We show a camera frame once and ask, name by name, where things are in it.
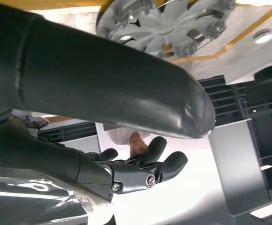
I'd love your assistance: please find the grey cabinet panel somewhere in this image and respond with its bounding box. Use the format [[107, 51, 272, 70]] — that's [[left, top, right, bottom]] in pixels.
[[208, 119, 271, 217]]

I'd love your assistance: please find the open cardboard box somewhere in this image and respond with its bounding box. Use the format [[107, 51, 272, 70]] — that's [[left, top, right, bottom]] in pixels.
[[42, 115, 76, 124]]

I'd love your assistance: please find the steel workbench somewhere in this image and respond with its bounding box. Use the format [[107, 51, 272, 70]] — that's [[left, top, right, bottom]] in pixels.
[[0, 0, 272, 86]]

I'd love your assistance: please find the small round puck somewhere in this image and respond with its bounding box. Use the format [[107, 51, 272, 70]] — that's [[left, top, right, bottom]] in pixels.
[[252, 28, 272, 45]]

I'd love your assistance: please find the dark slatted shelving unit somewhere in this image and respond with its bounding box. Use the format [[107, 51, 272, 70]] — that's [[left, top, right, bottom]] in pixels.
[[198, 63, 272, 199]]

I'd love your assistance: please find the white strip light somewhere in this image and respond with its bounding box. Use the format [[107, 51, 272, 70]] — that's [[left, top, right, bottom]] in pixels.
[[249, 198, 272, 222]]

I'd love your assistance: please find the person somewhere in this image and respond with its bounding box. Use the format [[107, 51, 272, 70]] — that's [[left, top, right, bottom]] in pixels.
[[107, 127, 151, 158]]

